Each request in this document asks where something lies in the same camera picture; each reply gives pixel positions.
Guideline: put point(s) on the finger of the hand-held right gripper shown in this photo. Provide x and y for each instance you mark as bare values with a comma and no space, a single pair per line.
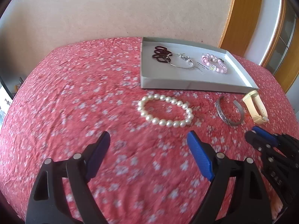
257,141
266,136

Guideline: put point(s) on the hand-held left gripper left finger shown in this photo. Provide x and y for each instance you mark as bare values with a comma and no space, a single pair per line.
98,155

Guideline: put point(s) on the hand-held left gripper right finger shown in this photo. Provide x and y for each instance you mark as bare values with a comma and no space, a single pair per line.
201,158

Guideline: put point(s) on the cream wrist watch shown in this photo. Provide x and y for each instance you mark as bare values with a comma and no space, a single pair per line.
254,109

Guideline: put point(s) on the grey shallow cardboard tray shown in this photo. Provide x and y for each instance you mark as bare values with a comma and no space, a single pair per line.
163,74

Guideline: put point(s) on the thin silver bangle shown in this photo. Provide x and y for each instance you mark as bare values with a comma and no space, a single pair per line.
192,66

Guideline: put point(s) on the silver flower brooch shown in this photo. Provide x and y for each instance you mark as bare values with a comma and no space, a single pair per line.
184,57

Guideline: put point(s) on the person's right hand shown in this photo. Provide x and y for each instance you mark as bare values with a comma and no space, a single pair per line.
277,208

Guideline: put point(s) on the red floral tablecloth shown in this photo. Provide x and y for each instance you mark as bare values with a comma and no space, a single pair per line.
70,98

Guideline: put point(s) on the glass window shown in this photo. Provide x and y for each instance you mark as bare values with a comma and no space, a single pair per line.
289,51

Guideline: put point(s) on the narrow wooden door frame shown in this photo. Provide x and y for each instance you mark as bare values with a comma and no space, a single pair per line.
275,35

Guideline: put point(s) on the wide wooden door frame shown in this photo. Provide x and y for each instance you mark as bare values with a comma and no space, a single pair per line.
243,16

